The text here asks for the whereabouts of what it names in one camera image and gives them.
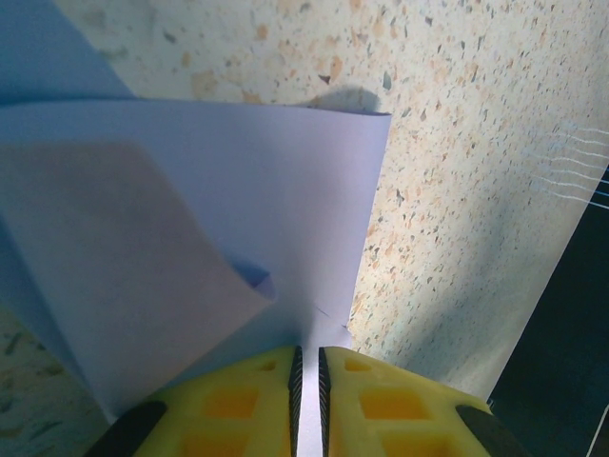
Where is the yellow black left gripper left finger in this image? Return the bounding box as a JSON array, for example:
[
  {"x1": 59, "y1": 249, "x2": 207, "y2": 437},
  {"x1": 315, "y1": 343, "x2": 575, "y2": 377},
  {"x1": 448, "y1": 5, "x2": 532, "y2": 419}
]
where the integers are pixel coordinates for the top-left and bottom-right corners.
[{"x1": 88, "y1": 345, "x2": 304, "y2": 457}]

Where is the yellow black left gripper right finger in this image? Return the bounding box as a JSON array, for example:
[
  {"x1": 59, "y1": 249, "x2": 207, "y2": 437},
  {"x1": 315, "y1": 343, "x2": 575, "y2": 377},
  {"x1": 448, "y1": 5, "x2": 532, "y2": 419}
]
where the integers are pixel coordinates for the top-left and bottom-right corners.
[{"x1": 317, "y1": 346, "x2": 524, "y2": 457}]

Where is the purple paper sheet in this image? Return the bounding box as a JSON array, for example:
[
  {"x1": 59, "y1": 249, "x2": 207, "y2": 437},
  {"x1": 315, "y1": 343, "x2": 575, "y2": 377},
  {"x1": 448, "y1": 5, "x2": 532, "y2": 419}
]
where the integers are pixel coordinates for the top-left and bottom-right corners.
[{"x1": 0, "y1": 0, "x2": 394, "y2": 457}]

